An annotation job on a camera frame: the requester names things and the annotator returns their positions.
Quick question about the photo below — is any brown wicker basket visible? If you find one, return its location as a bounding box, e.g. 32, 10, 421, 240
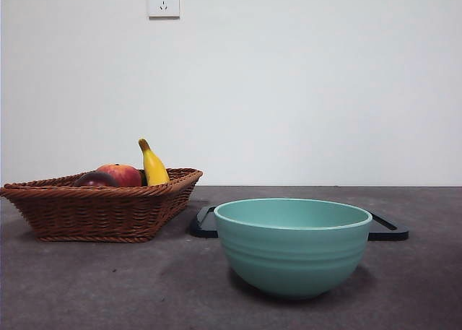
0, 168, 204, 243

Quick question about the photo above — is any white wall socket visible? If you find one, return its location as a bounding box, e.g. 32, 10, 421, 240
148, 0, 180, 19

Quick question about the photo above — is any teal ribbed bowl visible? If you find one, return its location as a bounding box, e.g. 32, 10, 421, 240
213, 198, 373, 301

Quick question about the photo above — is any red yellow peach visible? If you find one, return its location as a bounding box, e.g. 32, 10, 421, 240
96, 163, 142, 188

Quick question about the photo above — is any dark purple plum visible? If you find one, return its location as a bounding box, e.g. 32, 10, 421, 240
74, 170, 120, 188

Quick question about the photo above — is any yellow banana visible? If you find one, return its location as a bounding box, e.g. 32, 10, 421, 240
138, 138, 171, 186

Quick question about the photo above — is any dark rectangular tray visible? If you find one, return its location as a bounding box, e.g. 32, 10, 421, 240
190, 205, 410, 242

